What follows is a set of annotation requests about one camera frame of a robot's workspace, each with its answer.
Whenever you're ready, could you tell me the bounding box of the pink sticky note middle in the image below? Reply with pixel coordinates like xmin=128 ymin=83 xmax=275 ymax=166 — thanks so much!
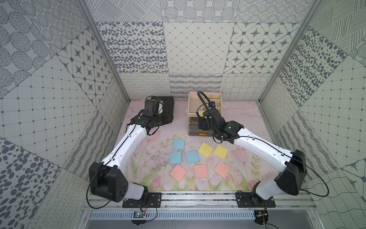
xmin=193 ymin=164 xmax=208 ymax=179

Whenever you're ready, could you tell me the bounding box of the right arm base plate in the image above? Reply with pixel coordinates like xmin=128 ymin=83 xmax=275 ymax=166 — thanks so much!
xmin=235 ymin=191 xmax=276 ymax=208

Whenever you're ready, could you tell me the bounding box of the beige desk organizer cabinet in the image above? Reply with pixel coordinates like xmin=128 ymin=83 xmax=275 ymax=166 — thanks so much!
xmin=187 ymin=92 xmax=222 ymax=118

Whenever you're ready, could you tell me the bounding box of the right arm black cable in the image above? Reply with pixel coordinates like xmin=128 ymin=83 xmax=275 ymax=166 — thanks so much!
xmin=196 ymin=91 xmax=329 ymax=198

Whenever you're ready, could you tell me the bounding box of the black plastic tool case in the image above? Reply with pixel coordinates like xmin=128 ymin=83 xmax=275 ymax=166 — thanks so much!
xmin=153 ymin=96 xmax=174 ymax=126

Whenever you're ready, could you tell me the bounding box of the bottom grey drawer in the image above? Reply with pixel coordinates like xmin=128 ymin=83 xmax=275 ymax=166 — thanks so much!
xmin=188 ymin=126 xmax=213 ymax=137

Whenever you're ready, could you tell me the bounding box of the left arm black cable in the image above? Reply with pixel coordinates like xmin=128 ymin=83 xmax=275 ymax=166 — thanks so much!
xmin=86 ymin=95 xmax=164 ymax=210

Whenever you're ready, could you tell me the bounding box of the floral pink table mat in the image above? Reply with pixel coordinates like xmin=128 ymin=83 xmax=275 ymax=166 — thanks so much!
xmin=124 ymin=101 xmax=278 ymax=191

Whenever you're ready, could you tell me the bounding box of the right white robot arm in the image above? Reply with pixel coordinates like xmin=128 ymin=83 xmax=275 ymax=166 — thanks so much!
xmin=196 ymin=107 xmax=307 ymax=203

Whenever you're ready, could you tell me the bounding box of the pink sticky note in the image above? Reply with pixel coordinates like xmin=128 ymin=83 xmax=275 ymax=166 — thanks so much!
xmin=193 ymin=164 xmax=208 ymax=179
xmin=213 ymin=161 xmax=231 ymax=179
xmin=169 ymin=165 xmax=187 ymax=183

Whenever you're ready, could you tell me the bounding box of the blue sticky note top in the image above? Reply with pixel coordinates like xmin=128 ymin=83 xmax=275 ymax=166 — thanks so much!
xmin=173 ymin=139 xmax=185 ymax=150

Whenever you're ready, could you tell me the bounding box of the blue sticky note lower left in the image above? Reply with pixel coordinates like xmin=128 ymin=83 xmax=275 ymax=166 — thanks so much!
xmin=169 ymin=152 xmax=182 ymax=165

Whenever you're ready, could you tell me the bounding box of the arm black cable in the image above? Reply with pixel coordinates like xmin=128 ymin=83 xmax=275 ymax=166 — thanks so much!
xmin=86 ymin=95 xmax=164 ymax=210
xmin=196 ymin=91 xmax=329 ymax=198

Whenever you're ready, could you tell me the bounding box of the blue sticky note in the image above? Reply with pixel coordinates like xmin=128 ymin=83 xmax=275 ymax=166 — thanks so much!
xmin=173 ymin=139 xmax=185 ymax=150
xmin=185 ymin=150 xmax=200 ymax=164
xmin=169 ymin=152 xmax=182 ymax=165

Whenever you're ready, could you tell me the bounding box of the pink sticky note left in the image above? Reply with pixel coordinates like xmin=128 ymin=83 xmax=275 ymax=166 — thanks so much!
xmin=169 ymin=165 xmax=187 ymax=183

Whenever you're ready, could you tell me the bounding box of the aluminium mounting rail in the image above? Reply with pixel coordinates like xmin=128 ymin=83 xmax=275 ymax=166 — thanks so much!
xmin=80 ymin=191 xmax=316 ymax=210

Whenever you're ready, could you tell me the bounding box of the pink sticky note right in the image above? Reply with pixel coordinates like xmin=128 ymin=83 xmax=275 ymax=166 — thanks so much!
xmin=213 ymin=161 xmax=231 ymax=179

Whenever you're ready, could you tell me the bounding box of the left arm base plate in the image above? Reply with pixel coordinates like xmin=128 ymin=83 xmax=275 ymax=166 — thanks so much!
xmin=123 ymin=192 xmax=162 ymax=209

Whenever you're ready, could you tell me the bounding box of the grey transparent drawer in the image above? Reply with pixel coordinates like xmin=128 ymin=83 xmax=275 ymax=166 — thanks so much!
xmin=188 ymin=116 xmax=198 ymax=128

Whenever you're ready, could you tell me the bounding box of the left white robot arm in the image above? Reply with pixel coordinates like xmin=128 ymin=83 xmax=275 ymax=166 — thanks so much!
xmin=87 ymin=110 xmax=173 ymax=202

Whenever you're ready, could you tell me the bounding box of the blue sticky note lower right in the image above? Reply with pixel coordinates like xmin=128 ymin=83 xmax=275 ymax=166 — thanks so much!
xmin=185 ymin=150 xmax=200 ymax=164

